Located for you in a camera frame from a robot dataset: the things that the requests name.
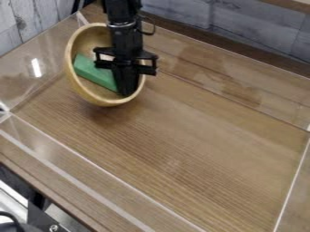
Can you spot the round wooden bowl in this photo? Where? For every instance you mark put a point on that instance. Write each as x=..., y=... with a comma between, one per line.
x=89, y=36

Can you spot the green rectangular block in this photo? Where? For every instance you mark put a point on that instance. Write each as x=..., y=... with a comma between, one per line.
x=99, y=76

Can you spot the clear acrylic corner bracket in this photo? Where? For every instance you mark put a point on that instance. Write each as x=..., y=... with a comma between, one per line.
x=80, y=19

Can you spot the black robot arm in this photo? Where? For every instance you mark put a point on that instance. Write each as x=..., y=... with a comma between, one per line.
x=123, y=11

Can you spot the black metal bracket with bolt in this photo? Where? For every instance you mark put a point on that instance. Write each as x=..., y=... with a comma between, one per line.
x=39, y=222

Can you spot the clear acrylic tray wall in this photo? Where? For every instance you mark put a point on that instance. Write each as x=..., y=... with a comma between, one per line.
x=206, y=154

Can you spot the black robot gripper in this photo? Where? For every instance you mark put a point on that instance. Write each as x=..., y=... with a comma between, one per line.
x=127, y=54

